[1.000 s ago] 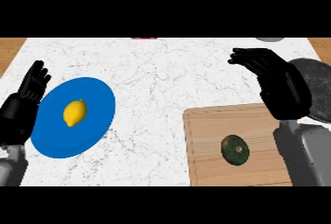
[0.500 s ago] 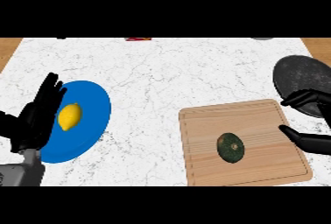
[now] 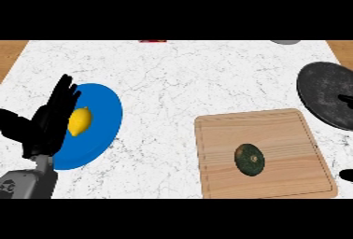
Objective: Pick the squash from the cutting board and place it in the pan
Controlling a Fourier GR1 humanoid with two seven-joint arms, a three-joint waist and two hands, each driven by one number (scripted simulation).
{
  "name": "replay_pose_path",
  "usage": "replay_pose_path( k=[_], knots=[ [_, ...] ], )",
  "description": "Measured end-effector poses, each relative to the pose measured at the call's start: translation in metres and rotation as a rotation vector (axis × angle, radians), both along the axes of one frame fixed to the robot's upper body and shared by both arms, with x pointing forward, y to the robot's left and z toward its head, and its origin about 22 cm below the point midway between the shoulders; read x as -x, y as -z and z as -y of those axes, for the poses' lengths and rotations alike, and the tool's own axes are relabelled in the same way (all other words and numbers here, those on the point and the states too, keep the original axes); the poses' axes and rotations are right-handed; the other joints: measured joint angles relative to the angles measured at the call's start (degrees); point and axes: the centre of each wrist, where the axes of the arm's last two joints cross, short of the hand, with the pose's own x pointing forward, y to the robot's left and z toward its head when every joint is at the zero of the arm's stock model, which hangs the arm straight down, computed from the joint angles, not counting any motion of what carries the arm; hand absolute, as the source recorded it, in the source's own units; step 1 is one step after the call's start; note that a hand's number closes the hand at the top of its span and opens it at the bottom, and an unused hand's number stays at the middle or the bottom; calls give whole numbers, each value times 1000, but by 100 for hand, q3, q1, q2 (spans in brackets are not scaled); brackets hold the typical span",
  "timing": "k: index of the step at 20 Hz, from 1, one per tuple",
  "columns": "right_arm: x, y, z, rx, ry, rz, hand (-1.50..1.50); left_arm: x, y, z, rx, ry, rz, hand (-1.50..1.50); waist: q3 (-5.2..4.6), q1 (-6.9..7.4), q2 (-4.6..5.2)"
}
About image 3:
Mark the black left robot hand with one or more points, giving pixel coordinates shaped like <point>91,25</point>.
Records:
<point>48,130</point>

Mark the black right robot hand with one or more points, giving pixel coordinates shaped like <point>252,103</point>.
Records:
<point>348,175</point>

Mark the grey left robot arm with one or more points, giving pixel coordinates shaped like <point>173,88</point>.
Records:
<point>27,185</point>

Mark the wooden cutting board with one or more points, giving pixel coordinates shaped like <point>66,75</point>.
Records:
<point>286,133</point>

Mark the dark green squash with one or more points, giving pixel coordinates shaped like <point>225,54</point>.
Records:
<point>249,160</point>

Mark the dark grey pan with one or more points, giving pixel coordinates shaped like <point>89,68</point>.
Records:
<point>321,90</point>

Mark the yellow lemon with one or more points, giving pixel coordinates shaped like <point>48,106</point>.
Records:
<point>80,121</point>

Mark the blue plate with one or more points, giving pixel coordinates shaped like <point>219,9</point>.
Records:
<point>103,124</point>

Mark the red object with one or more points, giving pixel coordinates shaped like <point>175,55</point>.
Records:
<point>153,41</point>

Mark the grey round object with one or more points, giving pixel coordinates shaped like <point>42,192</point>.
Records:
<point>286,42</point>

